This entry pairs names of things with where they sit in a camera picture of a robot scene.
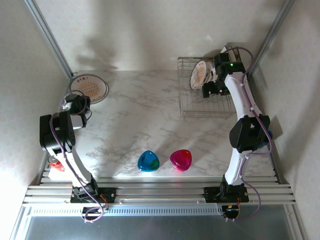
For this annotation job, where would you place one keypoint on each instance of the round plate orange sunburst print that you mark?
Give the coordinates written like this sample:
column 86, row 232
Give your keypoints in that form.
column 87, row 86
column 198, row 75

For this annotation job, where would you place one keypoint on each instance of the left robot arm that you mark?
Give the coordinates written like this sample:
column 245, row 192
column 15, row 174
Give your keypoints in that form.
column 57, row 135

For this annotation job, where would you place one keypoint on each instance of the round white plate dark rim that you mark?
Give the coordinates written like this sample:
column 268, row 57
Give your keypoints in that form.
column 107, row 90

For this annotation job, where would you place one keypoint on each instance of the red soda can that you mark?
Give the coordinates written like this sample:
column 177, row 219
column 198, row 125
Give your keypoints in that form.
column 55, row 165

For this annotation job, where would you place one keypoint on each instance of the blue cup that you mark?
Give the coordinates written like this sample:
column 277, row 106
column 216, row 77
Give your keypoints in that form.
column 270, row 135

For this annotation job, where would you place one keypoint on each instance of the blue triangular plastic container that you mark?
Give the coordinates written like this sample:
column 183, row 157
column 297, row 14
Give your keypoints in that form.
column 148, row 161

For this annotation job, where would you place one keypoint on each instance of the pink triangular plastic container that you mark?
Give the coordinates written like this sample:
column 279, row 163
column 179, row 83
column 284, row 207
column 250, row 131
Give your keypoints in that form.
column 180, row 160

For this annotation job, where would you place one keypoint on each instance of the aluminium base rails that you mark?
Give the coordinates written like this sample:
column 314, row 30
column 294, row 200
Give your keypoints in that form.
column 160, row 192

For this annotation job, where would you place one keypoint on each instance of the grey metal sheet panel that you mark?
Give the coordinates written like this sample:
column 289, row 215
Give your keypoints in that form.
column 150, row 227

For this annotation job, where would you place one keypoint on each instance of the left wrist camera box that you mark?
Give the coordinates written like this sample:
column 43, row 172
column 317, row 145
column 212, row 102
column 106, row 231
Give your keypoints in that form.
column 65, row 106

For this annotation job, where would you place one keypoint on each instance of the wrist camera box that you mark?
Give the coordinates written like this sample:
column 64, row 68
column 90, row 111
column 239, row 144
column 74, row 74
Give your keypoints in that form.
column 65, row 106
column 213, row 75

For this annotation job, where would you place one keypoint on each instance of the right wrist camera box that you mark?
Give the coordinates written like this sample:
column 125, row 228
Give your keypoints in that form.
column 213, row 75

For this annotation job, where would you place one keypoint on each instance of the aluminium frame post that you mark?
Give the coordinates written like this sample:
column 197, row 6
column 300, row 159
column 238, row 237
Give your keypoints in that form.
column 50, row 37
column 282, row 12

